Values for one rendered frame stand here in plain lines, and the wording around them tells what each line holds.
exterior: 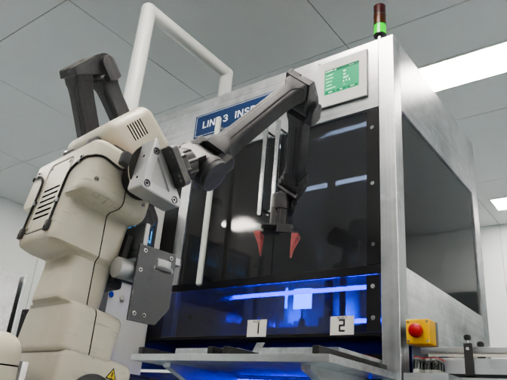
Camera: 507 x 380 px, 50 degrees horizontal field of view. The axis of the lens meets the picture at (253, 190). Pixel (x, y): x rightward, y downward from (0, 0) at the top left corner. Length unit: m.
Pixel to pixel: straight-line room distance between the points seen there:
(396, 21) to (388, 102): 1.48
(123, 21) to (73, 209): 2.58
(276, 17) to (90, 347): 2.63
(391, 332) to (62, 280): 1.00
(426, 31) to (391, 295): 2.13
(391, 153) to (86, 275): 1.15
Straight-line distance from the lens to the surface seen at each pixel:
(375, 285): 1.79
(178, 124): 2.69
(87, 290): 1.17
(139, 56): 2.60
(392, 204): 1.84
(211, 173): 1.18
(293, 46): 3.62
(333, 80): 2.19
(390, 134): 1.96
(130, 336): 2.23
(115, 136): 1.24
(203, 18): 3.49
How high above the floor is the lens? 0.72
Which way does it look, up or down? 23 degrees up
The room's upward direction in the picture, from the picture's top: 5 degrees clockwise
